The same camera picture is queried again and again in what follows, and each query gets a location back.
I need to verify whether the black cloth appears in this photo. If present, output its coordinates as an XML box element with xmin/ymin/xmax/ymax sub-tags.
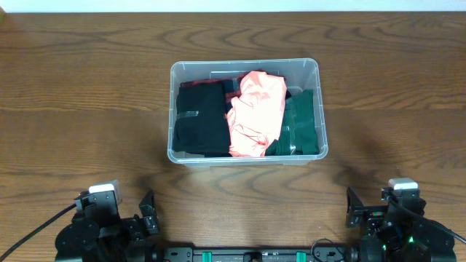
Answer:
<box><xmin>172</xmin><ymin>83</ymin><xmax>231</xmax><ymax>157</ymax></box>

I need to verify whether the clear plastic storage bin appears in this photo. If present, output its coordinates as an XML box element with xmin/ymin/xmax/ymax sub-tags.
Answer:
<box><xmin>167</xmin><ymin>57</ymin><xmax>328</xmax><ymax>167</ymax></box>

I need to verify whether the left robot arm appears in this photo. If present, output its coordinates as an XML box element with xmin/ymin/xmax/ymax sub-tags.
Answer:
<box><xmin>55</xmin><ymin>190</ymin><xmax>163</xmax><ymax>262</ymax></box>

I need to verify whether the black mounting rail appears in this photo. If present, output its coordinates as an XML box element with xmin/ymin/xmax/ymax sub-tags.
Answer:
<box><xmin>157</xmin><ymin>239</ymin><xmax>360</xmax><ymax>262</ymax></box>

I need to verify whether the red plaid shirt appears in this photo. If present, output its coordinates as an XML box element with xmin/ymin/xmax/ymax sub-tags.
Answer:
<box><xmin>180</xmin><ymin>68</ymin><xmax>277</xmax><ymax>110</ymax></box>

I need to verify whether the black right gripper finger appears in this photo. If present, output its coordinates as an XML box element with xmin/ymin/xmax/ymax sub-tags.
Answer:
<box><xmin>347</xmin><ymin>187</ymin><xmax>364</xmax><ymax>210</ymax></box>
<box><xmin>345</xmin><ymin>207</ymin><xmax>363</xmax><ymax>228</ymax></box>

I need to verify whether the pink cloth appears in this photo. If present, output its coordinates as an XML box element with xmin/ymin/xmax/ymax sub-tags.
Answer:
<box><xmin>226</xmin><ymin>71</ymin><xmax>287</xmax><ymax>157</ymax></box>

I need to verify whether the dark green cloth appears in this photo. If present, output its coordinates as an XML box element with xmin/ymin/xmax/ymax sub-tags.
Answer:
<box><xmin>265</xmin><ymin>90</ymin><xmax>320</xmax><ymax>156</ymax></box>

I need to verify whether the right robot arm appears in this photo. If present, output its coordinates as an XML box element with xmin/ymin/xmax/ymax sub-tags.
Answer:
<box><xmin>344</xmin><ymin>187</ymin><xmax>457</xmax><ymax>262</ymax></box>

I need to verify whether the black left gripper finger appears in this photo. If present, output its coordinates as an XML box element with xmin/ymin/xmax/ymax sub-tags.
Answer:
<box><xmin>139</xmin><ymin>189</ymin><xmax>155</xmax><ymax>207</ymax></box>
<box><xmin>140</xmin><ymin>205</ymin><xmax>159</xmax><ymax>235</ymax></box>

